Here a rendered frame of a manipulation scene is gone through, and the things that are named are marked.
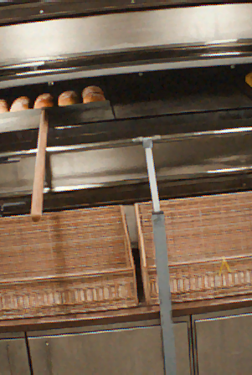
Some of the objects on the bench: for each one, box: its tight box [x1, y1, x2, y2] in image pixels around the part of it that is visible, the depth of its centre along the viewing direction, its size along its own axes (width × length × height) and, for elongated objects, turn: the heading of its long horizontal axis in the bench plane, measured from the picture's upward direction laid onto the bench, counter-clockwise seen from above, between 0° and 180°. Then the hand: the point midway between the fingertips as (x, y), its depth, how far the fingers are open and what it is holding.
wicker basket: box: [0, 205, 138, 321], centre depth 419 cm, size 49×56×28 cm
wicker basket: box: [134, 189, 252, 306], centre depth 421 cm, size 49×56×28 cm
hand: (18, 182), depth 335 cm, fingers open, 13 cm apart
